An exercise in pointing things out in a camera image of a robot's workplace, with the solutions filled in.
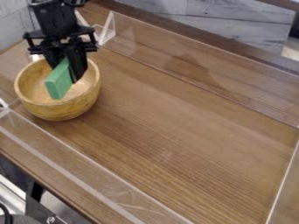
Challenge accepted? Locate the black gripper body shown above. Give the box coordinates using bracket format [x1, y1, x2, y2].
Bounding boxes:
[23, 25, 99, 54]

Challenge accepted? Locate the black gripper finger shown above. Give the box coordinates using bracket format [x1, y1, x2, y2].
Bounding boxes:
[42, 48, 64, 68]
[67, 47, 88, 83]

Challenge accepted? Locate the green rectangular block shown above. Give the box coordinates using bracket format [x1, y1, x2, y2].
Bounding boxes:
[44, 58, 72, 100]

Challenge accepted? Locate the brown wooden bowl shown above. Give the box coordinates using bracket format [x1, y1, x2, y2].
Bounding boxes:
[14, 59, 102, 121]

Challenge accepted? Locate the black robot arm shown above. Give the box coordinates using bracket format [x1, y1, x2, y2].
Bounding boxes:
[23, 0, 99, 83]

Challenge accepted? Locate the black table leg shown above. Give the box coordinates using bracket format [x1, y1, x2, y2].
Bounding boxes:
[30, 182, 44, 202]

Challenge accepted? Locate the clear acrylic corner bracket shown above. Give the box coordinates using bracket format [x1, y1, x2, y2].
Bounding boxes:
[92, 12, 116, 46]

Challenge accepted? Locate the clear acrylic barrier wall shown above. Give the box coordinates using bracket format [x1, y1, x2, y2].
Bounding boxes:
[0, 5, 299, 224]

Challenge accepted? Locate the black table clamp mount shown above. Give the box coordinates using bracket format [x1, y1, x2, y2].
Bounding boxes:
[24, 198, 68, 224]

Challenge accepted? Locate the black cable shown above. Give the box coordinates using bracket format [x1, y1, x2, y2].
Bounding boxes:
[0, 202, 12, 224]

